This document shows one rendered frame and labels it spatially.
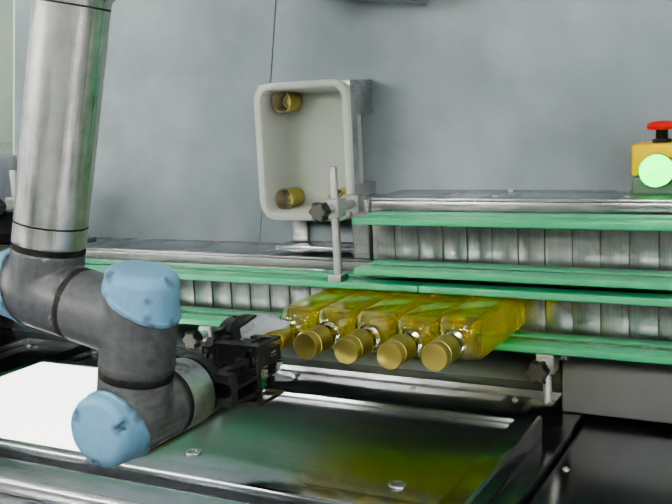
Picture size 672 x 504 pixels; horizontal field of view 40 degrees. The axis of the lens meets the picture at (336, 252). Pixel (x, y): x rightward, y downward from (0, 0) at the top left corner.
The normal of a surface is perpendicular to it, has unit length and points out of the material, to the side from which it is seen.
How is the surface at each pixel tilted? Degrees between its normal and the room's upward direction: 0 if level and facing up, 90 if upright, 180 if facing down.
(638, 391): 0
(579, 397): 0
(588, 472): 90
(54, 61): 27
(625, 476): 90
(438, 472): 90
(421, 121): 0
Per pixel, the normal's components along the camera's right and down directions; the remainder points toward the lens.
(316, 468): -0.05, -0.99
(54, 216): 0.31, 0.23
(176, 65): -0.46, 0.17
